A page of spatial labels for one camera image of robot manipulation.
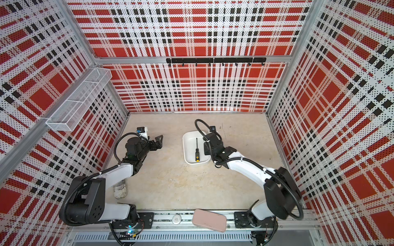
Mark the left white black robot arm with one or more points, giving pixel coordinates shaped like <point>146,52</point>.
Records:
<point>85,202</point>

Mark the pink rectangular pad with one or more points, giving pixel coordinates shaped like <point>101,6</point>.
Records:
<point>209,220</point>

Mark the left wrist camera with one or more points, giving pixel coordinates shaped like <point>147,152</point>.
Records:
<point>142,131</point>

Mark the white rectangular plastic bin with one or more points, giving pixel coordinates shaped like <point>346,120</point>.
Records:
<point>189,148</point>

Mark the white round button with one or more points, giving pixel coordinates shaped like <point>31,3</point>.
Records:
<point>177,219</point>

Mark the white wire mesh shelf basket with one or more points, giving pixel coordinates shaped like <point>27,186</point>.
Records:
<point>71,111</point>

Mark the black wall hook rail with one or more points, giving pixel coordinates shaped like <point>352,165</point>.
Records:
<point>236,60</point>

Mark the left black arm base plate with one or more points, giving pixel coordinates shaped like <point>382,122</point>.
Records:
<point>143,220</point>

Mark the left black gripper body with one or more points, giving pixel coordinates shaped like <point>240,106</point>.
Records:
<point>146,148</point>

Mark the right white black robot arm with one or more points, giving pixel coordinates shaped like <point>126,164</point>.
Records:
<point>282,196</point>

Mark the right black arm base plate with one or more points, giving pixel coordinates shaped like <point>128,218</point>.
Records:
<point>244,220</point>

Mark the black yellow handled screwdriver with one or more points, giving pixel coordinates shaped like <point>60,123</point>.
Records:
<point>197,153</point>

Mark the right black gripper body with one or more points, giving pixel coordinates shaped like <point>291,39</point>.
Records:
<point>207,152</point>

